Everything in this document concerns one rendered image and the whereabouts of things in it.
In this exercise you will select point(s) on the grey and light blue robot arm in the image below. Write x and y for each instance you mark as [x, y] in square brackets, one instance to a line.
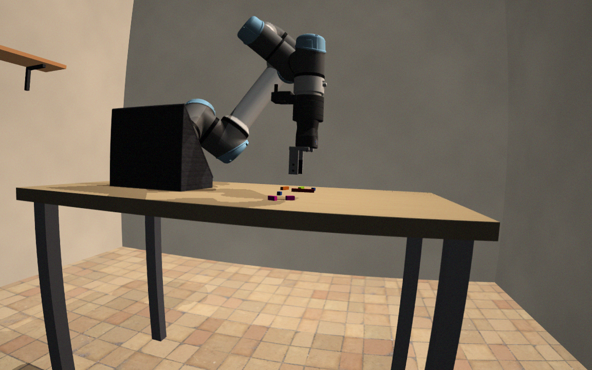
[226, 138]

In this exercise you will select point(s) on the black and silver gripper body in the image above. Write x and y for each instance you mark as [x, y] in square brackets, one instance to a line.
[308, 107]

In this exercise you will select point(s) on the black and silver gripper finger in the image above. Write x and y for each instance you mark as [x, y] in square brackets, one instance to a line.
[301, 160]
[294, 158]

